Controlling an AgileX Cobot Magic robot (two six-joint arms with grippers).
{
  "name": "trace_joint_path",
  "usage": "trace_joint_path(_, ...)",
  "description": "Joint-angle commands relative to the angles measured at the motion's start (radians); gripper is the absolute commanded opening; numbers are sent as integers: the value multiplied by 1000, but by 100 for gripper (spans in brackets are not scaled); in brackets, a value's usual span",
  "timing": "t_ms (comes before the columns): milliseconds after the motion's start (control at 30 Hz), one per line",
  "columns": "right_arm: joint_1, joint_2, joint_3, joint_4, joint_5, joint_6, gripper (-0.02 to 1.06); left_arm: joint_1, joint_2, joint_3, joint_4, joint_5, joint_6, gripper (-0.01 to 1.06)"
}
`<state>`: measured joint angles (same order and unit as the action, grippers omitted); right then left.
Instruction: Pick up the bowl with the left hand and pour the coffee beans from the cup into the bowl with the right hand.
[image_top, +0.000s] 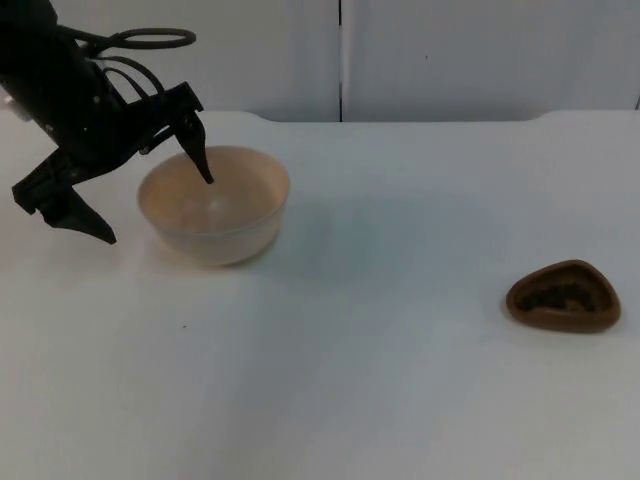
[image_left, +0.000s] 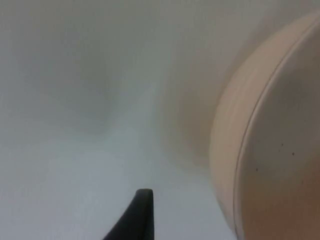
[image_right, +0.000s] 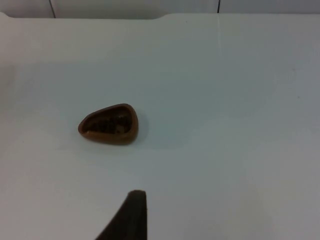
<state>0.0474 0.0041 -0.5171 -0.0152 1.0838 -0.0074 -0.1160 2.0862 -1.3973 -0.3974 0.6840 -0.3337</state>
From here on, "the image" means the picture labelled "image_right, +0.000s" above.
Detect coffee beans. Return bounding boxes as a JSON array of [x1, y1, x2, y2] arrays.
[[90, 113, 131, 134]]

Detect dark wooden cup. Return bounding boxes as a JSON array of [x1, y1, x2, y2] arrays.
[[77, 103, 140, 146]]

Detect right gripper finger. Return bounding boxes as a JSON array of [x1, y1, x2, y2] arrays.
[[94, 189, 149, 240]]

